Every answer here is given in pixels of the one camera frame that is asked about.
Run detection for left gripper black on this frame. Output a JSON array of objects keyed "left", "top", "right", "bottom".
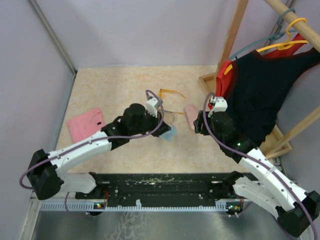
[{"left": 129, "top": 108, "right": 171, "bottom": 137}]

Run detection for newspaper print glasses case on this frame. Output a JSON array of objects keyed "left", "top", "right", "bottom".
[{"left": 163, "top": 111, "right": 175, "bottom": 125}]

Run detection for pink glasses case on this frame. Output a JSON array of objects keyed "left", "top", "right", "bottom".
[{"left": 184, "top": 104, "right": 199, "bottom": 131}]

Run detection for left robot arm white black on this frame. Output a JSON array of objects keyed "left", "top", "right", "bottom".
[{"left": 22, "top": 103, "right": 171, "bottom": 200}]

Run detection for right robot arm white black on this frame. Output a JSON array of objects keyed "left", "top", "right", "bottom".
[{"left": 193, "top": 110, "right": 320, "bottom": 240}]

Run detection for orange sunglasses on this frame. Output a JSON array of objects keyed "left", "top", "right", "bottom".
[{"left": 158, "top": 88, "right": 186, "bottom": 115}]

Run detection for red tank top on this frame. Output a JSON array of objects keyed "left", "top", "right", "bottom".
[{"left": 215, "top": 33, "right": 307, "bottom": 99}]

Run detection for pink folded garment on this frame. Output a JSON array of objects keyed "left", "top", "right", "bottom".
[{"left": 66, "top": 107, "right": 105, "bottom": 144}]

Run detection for navy tank top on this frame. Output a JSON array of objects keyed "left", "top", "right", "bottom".
[{"left": 226, "top": 48, "right": 320, "bottom": 146}]

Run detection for wooden clothes rack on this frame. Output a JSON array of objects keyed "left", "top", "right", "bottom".
[{"left": 198, "top": 0, "right": 320, "bottom": 159}]

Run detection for yellow hanger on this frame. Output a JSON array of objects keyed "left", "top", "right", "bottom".
[{"left": 223, "top": 17, "right": 309, "bottom": 75}]

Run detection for teal hanger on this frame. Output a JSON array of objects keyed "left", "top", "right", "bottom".
[{"left": 228, "top": 8, "right": 296, "bottom": 61}]

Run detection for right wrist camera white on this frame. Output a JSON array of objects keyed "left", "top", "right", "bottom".
[{"left": 208, "top": 96, "right": 228, "bottom": 118}]

